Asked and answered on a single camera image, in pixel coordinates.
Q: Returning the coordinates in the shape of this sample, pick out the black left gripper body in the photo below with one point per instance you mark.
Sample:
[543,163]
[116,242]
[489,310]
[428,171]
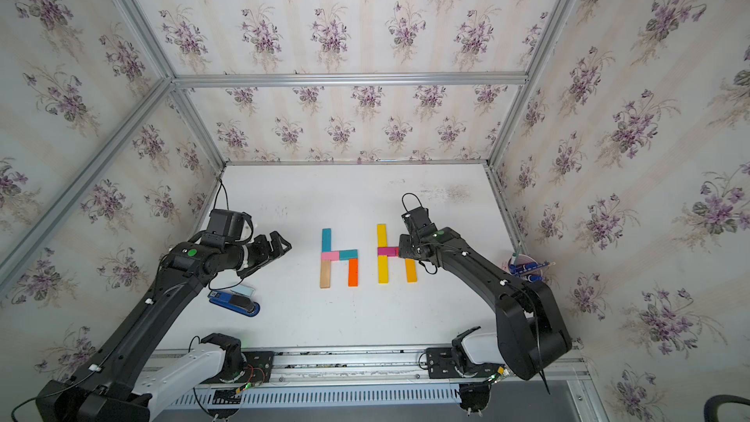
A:
[259,255]

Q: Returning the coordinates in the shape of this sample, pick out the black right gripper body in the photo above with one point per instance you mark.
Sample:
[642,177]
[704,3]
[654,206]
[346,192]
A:
[408,246]

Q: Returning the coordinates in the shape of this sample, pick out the magenta block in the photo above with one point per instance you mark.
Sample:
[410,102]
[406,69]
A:
[388,251]

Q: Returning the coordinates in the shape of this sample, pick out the amber orange block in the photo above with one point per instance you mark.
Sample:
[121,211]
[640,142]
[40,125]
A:
[410,271]

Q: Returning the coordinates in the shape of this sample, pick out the yellow block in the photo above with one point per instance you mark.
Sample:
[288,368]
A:
[382,236]
[383,270]

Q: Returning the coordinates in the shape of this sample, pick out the short teal block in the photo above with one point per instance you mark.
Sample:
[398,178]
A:
[347,255]

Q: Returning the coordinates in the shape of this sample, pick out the natural wood block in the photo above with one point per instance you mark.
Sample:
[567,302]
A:
[325,274]

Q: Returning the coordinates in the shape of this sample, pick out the long teal block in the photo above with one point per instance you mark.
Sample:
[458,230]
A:
[326,240]

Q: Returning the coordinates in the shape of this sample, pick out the pink block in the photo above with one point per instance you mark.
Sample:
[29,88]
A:
[330,256]

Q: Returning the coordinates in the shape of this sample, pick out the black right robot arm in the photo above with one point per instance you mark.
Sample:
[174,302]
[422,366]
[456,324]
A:
[530,329]

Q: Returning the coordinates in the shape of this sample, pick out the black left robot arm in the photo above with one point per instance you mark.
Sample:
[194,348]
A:
[107,386]

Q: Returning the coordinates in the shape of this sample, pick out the blue stapler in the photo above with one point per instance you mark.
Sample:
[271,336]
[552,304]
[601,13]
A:
[236,303]

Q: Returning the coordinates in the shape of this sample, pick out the pink pen cup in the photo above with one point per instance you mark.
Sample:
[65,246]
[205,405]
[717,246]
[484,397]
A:
[528,269]

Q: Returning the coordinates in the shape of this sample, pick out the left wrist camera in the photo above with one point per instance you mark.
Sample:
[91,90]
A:
[228,227]

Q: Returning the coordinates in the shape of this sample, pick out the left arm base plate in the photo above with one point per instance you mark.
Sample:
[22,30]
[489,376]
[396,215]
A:
[252,367]

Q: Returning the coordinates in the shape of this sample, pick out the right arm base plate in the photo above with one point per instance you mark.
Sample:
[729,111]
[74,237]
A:
[442,363]

